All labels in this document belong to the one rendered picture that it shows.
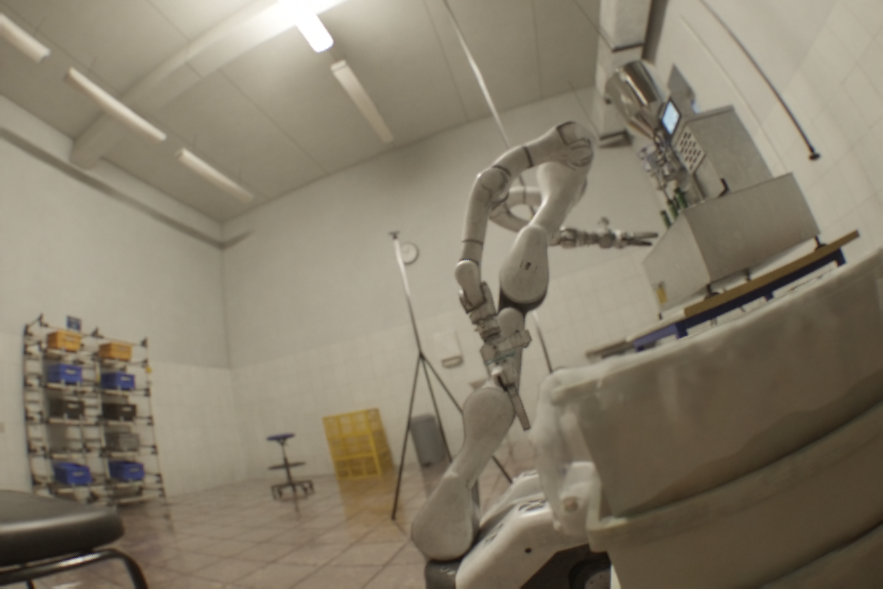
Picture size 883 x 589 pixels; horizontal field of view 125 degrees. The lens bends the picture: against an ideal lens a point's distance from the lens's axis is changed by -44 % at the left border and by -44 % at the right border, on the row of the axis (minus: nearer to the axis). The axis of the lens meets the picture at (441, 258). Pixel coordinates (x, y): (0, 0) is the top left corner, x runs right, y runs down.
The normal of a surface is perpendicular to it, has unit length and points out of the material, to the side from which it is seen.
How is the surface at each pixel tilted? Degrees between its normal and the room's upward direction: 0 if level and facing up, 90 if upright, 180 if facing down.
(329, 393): 90
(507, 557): 90
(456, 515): 90
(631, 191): 90
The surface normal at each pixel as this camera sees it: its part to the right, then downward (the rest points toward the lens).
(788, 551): -0.36, -0.14
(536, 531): -0.22, -0.29
